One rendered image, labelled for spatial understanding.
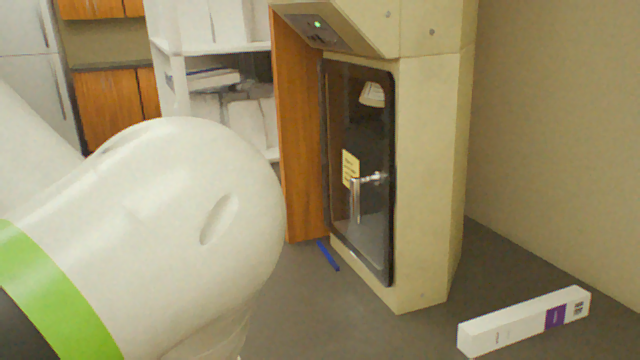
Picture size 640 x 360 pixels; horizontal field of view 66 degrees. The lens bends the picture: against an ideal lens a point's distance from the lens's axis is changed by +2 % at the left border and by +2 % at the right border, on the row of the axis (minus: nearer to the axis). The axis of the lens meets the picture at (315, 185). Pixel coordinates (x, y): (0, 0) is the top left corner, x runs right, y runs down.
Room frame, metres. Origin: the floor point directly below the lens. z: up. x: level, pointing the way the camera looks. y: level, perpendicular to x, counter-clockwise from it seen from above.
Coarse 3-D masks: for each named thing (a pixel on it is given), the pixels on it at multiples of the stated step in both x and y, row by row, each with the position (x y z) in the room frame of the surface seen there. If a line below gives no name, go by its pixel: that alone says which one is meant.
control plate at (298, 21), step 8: (288, 16) 0.98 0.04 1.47; (296, 16) 0.94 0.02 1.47; (304, 16) 0.90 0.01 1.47; (312, 16) 0.86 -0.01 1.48; (320, 16) 0.83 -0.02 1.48; (296, 24) 0.99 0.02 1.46; (304, 24) 0.94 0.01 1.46; (312, 24) 0.90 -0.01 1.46; (320, 24) 0.86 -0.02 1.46; (304, 32) 0.99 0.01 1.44; (312, 32) 0.95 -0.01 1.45; (320, 32) 0.91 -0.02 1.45; (328, 32) 0.87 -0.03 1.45; (312, 40) 1.00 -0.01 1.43; (336, 48) 0.92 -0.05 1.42; (344, 48) 0.87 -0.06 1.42
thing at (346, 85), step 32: (352, 64) 0.90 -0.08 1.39; (352, 96) 0.91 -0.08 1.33; (384, 96) 0.79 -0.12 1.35; (352, 128) 0.91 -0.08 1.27; (384, 128) 0.79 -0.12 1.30; (384, 160) 0.79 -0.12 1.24; (384, 192) 0.79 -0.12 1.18; (352, 224) 0.92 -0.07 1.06; (384, 224) 0.79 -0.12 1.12; (384, 256) 0.79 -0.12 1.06
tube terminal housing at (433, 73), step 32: (416, 0) 0.78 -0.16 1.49; (448, 0) 0.80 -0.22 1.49; (416, 32) 0.78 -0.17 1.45; (448, 32) 0.80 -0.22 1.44; (384, 64) 0.82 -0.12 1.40; (416, 64) 0.78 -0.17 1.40; (448, 64) 0.80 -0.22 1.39; (416, 96) 0.78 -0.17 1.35; (448, 96) 0.80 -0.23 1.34; (416, 128) 0.78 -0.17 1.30; (448, 128) 0.80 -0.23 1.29; (416, 160) 0.78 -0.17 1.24; (448, 160) 0.80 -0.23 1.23; (416, 192) 0.78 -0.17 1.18; (448, 192) 0.81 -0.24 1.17; (416, 224) 0.78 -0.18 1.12; (448, 224) 0.81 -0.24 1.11; (352, 256) 0.95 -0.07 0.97; (416, 256) 0.78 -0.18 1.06; (448, 256) 0.81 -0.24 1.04; (384, 288) 0.81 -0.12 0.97; (416, 288) 0.78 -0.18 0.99; (448, 288) 0.83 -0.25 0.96
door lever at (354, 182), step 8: (368, 176) 0.81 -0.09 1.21; (376, 176) 0.81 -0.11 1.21; (352, 184) 0.79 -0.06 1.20; (360, 184) 0.80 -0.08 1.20; (376, 184) 0.81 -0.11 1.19; (352, 192) 0.79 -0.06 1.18; (352, 200) 0.79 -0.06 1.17; (360, 200) 0.80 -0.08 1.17; (352, 208) 0.79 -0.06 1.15; (360, 208) 0.79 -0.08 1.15; (352, 216) 0.80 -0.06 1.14; (360, 216) 0.80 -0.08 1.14; (360, 224) 0.80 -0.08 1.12
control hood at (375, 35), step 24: (288, 0) 0.90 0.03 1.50; (312, 0) 0.80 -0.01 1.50; (336, 0) 0.73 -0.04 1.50; (360, 0) 0.75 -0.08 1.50; (384, 0) 0.76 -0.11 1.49; (336, 24) 0.80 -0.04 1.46; (360, 24) 0.75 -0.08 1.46; (384, 24) 0.76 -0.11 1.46; (360, 48) 0.81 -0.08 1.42; (384, 48) 0.76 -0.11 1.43
